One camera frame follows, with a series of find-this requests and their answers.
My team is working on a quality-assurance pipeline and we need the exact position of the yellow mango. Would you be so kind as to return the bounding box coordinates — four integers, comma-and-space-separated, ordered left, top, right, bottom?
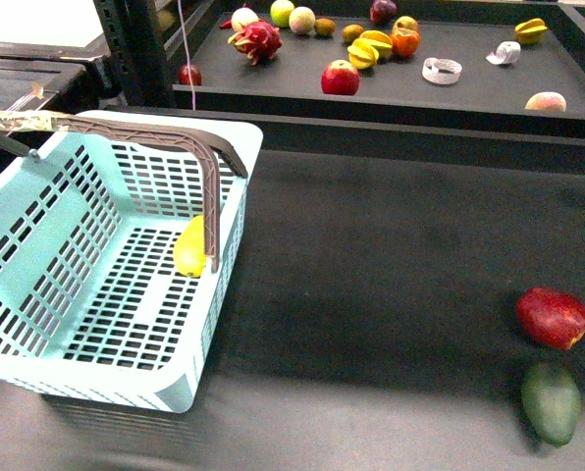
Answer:
173, 215, 206, 278

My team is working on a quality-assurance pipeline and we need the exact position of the light blue plastic basket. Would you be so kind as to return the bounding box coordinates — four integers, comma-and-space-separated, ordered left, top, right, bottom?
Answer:
0, 111, 263, 413

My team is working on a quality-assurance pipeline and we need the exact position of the red apple on tray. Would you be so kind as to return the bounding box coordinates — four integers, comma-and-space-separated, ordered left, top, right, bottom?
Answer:
321, 60, 360, 96

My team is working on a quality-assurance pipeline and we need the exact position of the small dark red plum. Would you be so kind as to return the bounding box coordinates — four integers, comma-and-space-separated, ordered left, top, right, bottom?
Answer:
178, 64, 202, 86

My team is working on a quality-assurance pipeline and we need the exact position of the yellow star fruit front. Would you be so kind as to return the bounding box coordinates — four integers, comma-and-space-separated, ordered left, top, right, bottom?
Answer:
347, 40, 380, 70

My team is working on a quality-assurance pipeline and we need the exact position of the yellow star fruit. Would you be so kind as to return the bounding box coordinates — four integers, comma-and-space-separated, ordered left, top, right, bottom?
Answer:
347, 40, 380, 70
514, 18, 549, 45
358, 29, 393, 58

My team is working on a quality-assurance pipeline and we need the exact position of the pink dragon fruit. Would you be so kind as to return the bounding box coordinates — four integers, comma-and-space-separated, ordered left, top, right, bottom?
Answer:
228, 20, 283, 66

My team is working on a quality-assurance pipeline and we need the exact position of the brown kiwi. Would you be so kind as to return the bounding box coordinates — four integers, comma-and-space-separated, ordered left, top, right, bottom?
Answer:
314, 18, 336, 37

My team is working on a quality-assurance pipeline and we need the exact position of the small brown yellow fruit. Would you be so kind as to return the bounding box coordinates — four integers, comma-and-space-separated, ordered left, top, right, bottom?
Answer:
342, 24, 365, 44

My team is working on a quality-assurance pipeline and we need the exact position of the yellow star fruit back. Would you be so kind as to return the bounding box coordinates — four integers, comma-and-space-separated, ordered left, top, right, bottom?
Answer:
358, 29, 393, 58

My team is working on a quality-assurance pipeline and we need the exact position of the pale round melon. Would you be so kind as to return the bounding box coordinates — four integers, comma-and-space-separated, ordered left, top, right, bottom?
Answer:
289, 6, 316, 35

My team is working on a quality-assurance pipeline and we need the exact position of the orange persimmon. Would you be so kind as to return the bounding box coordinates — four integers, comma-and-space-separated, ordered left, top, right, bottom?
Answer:
390, 28, 420, 59

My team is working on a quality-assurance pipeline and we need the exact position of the white pink fruit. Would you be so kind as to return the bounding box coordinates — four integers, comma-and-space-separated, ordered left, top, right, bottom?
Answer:
219, 5, 259, 32

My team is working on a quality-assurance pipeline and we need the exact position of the green apple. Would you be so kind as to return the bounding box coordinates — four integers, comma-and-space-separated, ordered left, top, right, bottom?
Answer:
270, 0, 295, 28

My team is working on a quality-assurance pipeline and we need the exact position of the yellow red apple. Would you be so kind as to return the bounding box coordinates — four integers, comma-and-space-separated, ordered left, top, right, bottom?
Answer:
392, 16, 419, 32

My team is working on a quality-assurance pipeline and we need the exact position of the dark purple fruit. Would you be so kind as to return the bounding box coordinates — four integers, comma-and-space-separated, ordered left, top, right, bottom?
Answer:
369, 0, 398, 26

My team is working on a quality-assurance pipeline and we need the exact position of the red apple near front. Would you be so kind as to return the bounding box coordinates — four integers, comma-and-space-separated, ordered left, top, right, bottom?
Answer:
515, 287, 585, 351

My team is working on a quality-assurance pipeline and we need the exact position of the pale peach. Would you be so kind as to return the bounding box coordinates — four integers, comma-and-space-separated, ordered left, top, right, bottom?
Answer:
524, 91, 567, 112

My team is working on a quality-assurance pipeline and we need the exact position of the black display tray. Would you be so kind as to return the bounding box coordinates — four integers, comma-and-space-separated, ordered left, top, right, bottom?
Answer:
174, 1, 585, 139

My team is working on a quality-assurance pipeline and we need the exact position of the green avocado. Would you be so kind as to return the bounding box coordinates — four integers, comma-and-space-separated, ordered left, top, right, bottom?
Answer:
520, 363, 581, 447

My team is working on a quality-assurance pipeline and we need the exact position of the yellow star fruit right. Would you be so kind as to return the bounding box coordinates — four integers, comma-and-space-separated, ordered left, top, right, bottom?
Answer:
514, 18, 549, 45

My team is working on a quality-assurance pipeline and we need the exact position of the white paper roll ring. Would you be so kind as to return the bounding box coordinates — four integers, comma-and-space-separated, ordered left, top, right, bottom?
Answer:
421, 57, 463, 87

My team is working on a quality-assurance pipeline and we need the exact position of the pink cable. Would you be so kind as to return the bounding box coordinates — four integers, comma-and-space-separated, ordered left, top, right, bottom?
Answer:
177, 0, 198, 112

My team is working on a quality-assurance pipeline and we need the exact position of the brown basket handle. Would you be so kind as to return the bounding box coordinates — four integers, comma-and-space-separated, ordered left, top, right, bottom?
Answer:
0, 111, 248, 273

